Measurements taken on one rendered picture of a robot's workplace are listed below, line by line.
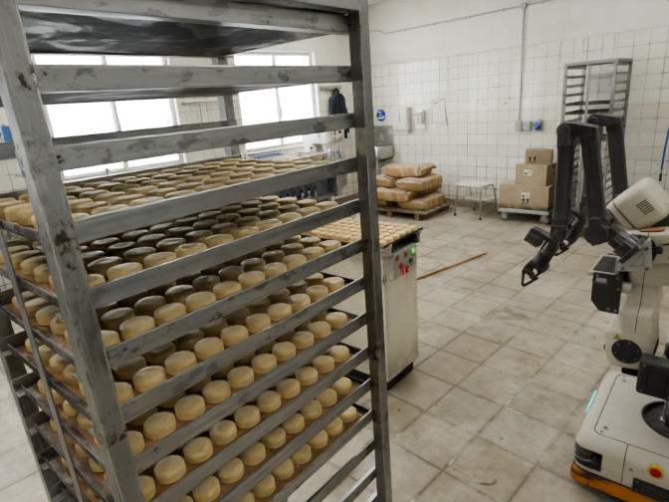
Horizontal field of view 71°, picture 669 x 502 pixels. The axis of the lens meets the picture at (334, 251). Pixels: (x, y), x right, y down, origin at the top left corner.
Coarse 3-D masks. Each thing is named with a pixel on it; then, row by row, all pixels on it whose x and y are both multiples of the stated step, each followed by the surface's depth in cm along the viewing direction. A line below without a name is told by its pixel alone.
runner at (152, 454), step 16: (352, 320) 106; (336, 336) 102; (304, 352) 94; (320, 352) 98; (288, 368) 91; (256, 384) 85; (272, 384) 88; (224, 400) 80; (240, 400) 83; (208, 416) 78; (224, 416) 81; (176, 432) 74; (192, 432) 76; (160, 448) 72; (176, 448) 74; (144, 464) 70
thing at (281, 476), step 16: (352, 416) 117; (320, 432) 111; (336, 432) 113; (304, 448) 107; (320, 448) 109; (288, 464) 102; (304, 464) 105; (272, 480) 98; (288, 480) 101; (256, 496) 97; (272, 496) 97
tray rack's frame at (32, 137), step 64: (0, 0) 47; (256, 0) 72; (320, 0) 80; (0, 64) 47; (64, 192) 54; (64, 256) 54; (0, 320) 89; (64, 320) 58; (64, 448) 82; (128, 448) 64
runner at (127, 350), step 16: (320, 256) 94; (336, 256) 98; (288, 272) 87; (304, 272) 91; (256, 288) 82; (272, 288) 85; (224, 304) 77; (240, 304) 80; (176, 320) 71; (192, 320) 73; (208, 320) 75; (144, 336) 67; (160, 336) 69; (176, 336) 71; (112, 352) 64; (128, 352) 65; (144, 352) 67; (112, 368) 64
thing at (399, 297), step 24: (336, 264) 266; (360, 264) 254; (384, 264) 245; (384, 288) 249; (408, 288) 268; (360, 312) 264; (384, 312) 253; (408, 312) 272; (360, 336) 270; (384, 336) 258; (408, 336) 276; (408, 360) 280
